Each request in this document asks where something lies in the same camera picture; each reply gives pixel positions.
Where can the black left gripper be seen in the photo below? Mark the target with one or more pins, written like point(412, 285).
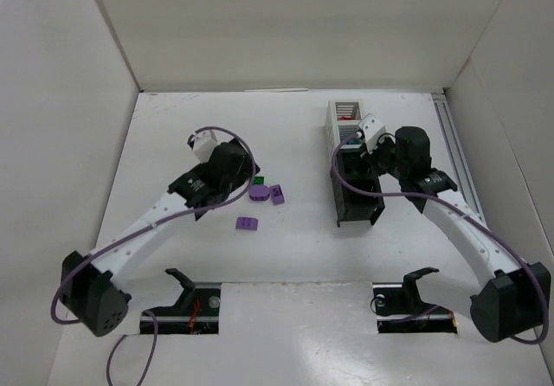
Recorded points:
point(244, 164)

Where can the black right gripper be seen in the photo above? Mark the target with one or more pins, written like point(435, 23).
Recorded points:
point(374, 155)

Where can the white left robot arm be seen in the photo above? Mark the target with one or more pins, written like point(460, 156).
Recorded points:
point(92, 285)

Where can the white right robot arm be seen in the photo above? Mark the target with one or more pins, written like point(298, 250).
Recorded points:
point(511, 295)

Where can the purple oval lego piece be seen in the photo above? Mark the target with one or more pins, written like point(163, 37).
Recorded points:
point(259, 193)

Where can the black double-bin container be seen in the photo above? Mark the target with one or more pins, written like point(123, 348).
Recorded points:
point(351, 206)

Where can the purple square lego brick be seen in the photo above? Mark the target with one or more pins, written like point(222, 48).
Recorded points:
point(277, 194)

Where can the purple rounded lego brick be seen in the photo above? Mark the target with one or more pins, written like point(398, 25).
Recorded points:
point(246, 223)

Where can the white double-bin container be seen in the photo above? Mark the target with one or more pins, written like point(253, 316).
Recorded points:
point(337, 130)

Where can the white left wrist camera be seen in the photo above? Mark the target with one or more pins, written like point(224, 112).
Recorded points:
point(202, 144)

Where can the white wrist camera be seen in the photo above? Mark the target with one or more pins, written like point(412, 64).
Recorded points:
point(202, 144)
point(372, 129)

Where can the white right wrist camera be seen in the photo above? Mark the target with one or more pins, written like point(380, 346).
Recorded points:
point(372, 129)

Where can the aluminium rail at table edge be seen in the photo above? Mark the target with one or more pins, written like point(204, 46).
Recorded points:
point(461, 171)

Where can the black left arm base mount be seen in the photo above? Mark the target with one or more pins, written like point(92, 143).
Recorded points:
point(194, 312)

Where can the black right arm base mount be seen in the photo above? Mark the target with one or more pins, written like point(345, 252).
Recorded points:
point(400, 309)

